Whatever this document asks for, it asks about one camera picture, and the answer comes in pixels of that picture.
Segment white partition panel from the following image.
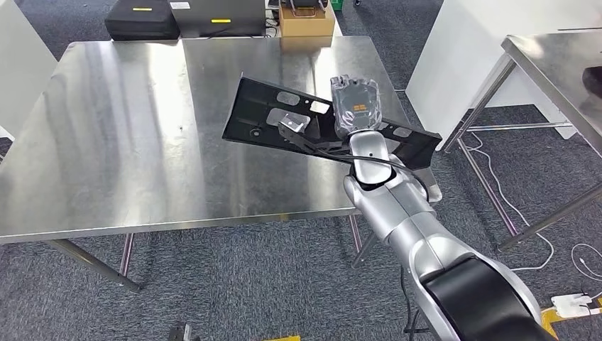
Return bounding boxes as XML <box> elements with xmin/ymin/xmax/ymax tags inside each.
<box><xmin>0</xmin><ymin>0</ymin><xmax>58</xmax><ymax>142</ymax></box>
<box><xmin>405</xmin><ymin>0</ymin><xmax>602</xmax><ymax>153</ymax></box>

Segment black remote controller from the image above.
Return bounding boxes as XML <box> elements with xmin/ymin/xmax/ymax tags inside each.
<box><xmin>280</xmin><ymin>0</ymin><xmax>330</xmax><ymax>11</ymax></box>

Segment black robot body cable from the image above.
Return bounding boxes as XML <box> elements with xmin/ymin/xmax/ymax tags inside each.
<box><xmin>398</xmin><ymin>266</ymin><xmax>431</xmax><ymax>341</ymax></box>

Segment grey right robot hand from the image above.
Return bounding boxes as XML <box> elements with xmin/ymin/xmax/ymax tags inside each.
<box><xmin>329</xmin><ymin>74</ymin><xmax>382</xmax><ymax>140</ymax></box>

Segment white floor cable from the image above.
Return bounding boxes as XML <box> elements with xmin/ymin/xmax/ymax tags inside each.
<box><xmin>570</xmin><ymin>242</ymin><xmax>602</xmax><ymax>283</ymax></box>
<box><xmin>463</xmin><ymin>131</ymin><xmax>556</xmax><ymax>273</ymax></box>

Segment stainless steel table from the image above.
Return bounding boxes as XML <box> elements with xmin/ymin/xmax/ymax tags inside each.
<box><xmin>442</xmin><ymin>33</ymin><xmax>602</xmax><ymax>253</ymax></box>

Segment white power strip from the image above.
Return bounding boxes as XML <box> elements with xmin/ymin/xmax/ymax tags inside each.
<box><xmin>550</xmin><ymin>291</ymin><xmax>602</xmax><ymax>320</ymax></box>

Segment black hard case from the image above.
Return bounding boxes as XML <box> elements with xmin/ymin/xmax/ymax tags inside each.
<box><xmin>104</xmin><ymin>0</ymin><xmax>180</xmax><ymax>42</ymax></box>

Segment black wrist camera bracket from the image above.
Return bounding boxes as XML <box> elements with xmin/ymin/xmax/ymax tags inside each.
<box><xmin>278</xmin><ymin>124</ymin><xmax>354</xmax><ymax>158</ymax></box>

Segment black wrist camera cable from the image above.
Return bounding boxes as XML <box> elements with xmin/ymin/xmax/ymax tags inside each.
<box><xmin>324</xmin><ymin>149</ymin><xmax>429</xmax><ymax>194</ymax></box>

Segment grey laptop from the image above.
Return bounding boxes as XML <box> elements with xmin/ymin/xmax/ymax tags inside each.
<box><xmin>169</xmin><ymin>0</ymin><xmax>268</xmax><ymax>38</ymax></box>

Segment brown cardboard box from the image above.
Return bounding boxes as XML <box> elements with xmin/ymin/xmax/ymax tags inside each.
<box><xmin>279</xmin><ymin>4</ymin><xmax>336</xmax><ymax>38</ymax></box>

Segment long black plastic trim part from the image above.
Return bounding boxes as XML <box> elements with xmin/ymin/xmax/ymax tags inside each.
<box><xmin>221</xmin><ymin>72</ymin><xmax>443</xmax><ymax>171</ymax></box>

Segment stainless steel workbench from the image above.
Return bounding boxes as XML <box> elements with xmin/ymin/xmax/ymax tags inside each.
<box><xmin>0</xmin><ymin>35</ymin><xmax>445</xmax><ymax>293</ymax></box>

